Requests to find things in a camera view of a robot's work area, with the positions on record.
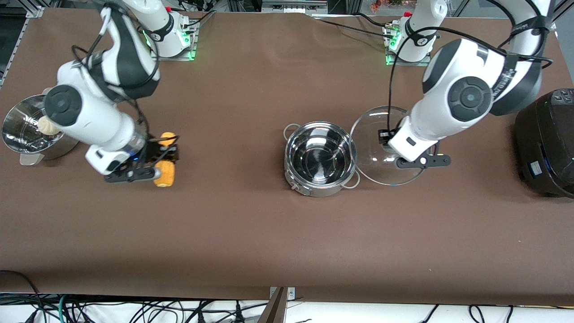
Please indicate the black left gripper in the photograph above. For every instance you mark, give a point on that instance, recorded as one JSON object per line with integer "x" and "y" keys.
{"x": 384, "y": 136}

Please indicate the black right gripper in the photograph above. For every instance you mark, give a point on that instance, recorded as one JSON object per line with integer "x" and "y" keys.
{"x": 155, "y": 151}

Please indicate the glass pot lid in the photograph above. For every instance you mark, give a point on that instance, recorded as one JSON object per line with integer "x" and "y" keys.
{"x": 372, "y": 130}

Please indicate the yellow corn cob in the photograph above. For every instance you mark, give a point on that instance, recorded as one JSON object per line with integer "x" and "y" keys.
{"x": 165, "y": 175}

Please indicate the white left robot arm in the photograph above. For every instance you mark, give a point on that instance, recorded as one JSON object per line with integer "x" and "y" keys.
{"x": 466, "y": 94}

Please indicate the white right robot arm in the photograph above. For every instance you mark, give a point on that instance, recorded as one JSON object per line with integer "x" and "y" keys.
{"x": 89, "y": 116}

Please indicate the stainless steel cooking pot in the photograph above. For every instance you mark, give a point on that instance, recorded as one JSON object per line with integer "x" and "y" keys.
{"x": 320, "y": 157}

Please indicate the stainless steel steamer pot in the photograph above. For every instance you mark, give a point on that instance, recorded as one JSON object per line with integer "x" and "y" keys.
{"x": 20, "y": 130}

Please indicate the brown table cover mat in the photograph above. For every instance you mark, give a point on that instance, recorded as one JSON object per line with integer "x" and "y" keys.
{"x": 224, "y": 233}

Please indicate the white steamed bun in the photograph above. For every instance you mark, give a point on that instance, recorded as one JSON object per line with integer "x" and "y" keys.
{"x": 45, "y": 125}

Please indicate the black rice cooker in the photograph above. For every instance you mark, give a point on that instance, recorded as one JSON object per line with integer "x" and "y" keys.
{"x": 547, "y": 143}

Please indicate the dark brown angled bar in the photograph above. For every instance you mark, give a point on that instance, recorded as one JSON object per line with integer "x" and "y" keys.
{"x": 276, "y": 312}

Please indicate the aluminium side profile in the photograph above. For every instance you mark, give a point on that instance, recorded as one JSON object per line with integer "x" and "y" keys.
{"x": 10, "y": 63}

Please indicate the aluminium corner profile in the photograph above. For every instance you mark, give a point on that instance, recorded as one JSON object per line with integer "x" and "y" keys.
{"x": 563, "y": 6}

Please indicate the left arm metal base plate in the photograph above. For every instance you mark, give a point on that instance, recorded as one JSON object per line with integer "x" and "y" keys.
{"x": 421, "y": 63}

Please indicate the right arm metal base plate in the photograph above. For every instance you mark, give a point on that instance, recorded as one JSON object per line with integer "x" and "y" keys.
{"x": 192, "y": 49}

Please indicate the grey metal frame bar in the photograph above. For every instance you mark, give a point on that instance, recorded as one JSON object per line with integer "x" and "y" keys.
{"x": 291, "y": 5}

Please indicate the small metal edge bracket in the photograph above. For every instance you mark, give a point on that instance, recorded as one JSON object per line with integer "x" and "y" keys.
{"x": 291, "y": 292}

